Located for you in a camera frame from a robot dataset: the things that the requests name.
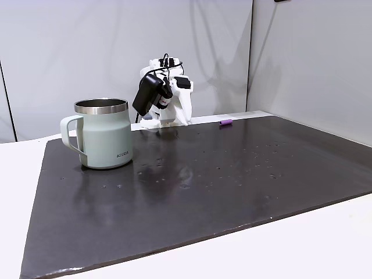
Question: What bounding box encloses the black table mat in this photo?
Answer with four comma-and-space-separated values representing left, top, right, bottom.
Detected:
19, 115, 372, 279

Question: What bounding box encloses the pale green steel-rimmed mug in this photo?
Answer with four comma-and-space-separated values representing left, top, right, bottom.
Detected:
60, 98, 134, 170

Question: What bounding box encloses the thin black vertical strip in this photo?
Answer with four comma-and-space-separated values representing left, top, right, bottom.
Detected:
0, 60, 17, 143

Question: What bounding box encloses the black camera cable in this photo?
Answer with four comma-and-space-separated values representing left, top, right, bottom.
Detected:
139, 53, 185, 88

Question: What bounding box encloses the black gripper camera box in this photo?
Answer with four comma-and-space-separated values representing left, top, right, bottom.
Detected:
132, 72, 173, 117

